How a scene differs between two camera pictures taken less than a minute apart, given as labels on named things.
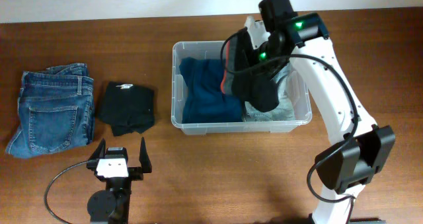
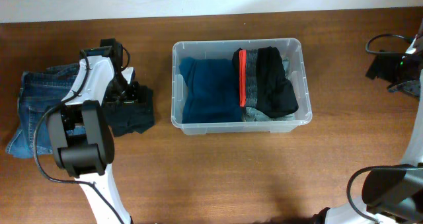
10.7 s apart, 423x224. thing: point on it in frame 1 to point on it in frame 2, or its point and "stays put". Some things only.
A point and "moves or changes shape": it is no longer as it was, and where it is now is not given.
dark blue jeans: x=56 y=111 stays put
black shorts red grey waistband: x=244 y=74 moves or changes shape
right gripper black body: x=262 y=61 to x=387 y=66
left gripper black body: x=134 y=174 to x=117 y=90
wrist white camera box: x=112 y=168 to x=129 y=74
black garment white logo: x=127 y=108 stays put
